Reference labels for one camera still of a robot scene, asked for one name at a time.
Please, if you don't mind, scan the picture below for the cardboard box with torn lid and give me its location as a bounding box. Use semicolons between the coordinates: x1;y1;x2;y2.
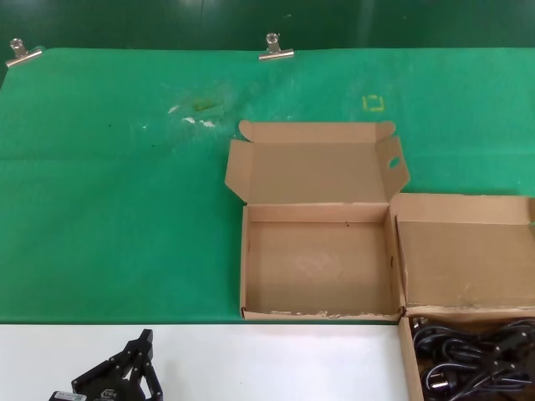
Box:
388;191;535;401

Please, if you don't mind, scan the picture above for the cardboard box with hole flap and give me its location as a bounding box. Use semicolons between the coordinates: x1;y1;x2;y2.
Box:
224;119;411;322

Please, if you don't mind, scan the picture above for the black power cable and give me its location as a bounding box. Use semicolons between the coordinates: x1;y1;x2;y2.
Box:
421;362;535;398
411;317;498;377
492;319;535;364

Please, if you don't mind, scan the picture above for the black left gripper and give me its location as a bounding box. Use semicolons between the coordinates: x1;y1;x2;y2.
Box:
48;328;166;401

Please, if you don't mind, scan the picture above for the green table mat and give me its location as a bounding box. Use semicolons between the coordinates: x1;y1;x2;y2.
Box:
0;47;535;325

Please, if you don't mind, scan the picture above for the silver metal binder clip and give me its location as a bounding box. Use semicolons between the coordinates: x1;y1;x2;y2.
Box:
257;32;296;63
4;38;44;69

